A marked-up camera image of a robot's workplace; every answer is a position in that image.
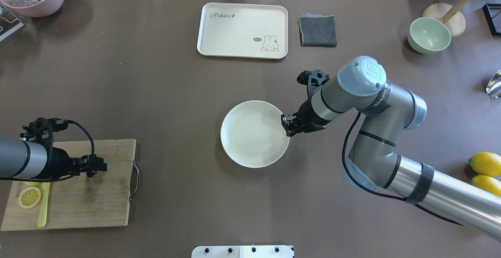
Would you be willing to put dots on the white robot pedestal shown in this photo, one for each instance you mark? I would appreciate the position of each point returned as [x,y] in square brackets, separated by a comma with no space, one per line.
[244,251]

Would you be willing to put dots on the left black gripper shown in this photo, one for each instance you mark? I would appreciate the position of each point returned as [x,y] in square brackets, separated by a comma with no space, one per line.
[58,161]

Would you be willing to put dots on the yellow lemon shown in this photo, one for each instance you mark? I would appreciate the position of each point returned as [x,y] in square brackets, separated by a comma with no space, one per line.
[486,163]
[488,184]

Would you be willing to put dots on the dark cherry pair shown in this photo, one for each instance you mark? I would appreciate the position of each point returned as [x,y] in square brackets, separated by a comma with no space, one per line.
[91,173]

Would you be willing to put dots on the yellow plastic knife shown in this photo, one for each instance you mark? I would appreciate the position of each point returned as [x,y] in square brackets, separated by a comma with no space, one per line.
[43,212]

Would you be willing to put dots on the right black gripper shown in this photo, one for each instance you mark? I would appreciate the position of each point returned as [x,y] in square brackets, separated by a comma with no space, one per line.
[311,118]

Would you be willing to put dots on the white wire cup rack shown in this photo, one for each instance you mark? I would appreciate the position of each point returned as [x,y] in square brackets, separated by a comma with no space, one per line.
[9,23]

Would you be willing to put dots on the metal scoop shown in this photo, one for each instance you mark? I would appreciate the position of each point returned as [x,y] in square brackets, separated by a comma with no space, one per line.
[493,88]

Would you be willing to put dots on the mint green bowl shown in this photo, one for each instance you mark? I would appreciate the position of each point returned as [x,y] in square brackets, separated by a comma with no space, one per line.
[427,36]

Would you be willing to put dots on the wooden cutting board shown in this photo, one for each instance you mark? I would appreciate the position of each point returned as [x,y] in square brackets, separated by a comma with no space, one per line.
[80,202]

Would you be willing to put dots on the wooden mug tree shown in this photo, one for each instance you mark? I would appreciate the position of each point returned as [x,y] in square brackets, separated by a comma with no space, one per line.
[450,16]

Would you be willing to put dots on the white round plate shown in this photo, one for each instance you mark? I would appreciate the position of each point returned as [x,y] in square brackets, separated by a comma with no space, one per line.
[252,134]

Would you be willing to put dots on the grey folded cloth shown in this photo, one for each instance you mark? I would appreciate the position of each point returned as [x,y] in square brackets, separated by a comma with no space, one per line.
[317,30]

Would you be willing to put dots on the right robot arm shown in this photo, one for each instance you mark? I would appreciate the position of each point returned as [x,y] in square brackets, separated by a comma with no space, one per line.
[373,162]

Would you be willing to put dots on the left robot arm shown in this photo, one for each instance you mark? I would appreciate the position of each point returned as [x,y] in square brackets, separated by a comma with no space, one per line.
[23,160]

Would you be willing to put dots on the cream rabbit tray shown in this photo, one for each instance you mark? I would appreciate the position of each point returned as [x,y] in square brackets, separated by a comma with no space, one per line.
[243,31]

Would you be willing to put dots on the lemon slice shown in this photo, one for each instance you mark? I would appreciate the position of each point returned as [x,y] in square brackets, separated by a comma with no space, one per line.
[28,183]
[30,197]

